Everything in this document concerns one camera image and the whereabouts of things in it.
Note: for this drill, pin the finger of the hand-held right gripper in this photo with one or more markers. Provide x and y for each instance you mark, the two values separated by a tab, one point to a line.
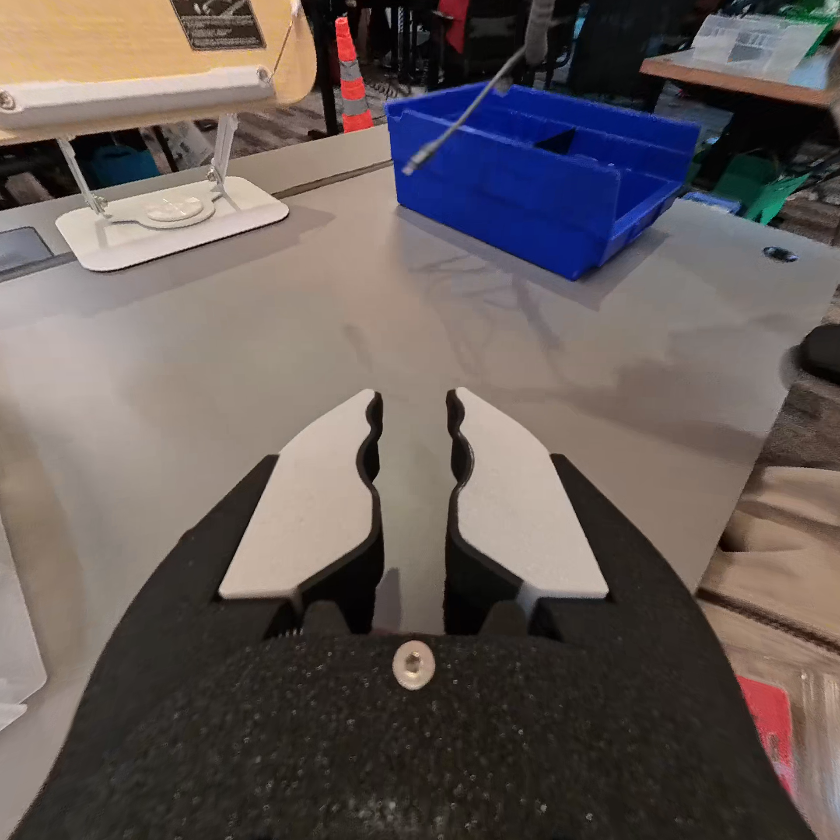
539	29

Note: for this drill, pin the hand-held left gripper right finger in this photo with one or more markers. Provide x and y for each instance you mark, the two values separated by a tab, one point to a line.
525	518

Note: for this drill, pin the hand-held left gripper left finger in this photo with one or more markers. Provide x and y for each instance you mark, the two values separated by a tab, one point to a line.
302	518

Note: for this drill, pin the blue plastic bin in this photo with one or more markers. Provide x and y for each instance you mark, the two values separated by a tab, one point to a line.
512	197
712	202

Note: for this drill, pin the black office chair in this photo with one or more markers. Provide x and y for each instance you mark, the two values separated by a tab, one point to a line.
610	46

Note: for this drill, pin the wooden side table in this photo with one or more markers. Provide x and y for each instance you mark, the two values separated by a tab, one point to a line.
722	82

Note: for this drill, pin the orange traffic cone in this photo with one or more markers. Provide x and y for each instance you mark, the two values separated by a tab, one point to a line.
354	111

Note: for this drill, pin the clear plastic bin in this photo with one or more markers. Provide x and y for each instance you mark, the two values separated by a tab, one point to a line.
754	43

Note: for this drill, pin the green plastic bin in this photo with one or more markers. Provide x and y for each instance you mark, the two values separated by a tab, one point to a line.
754	184

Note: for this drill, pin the red packet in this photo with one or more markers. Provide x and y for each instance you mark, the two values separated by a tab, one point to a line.
764	722

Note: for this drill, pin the black rounded object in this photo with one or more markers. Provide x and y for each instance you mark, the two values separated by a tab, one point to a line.
823	351

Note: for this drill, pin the wooden book stand white base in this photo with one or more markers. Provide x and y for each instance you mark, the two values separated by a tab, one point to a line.
131	39

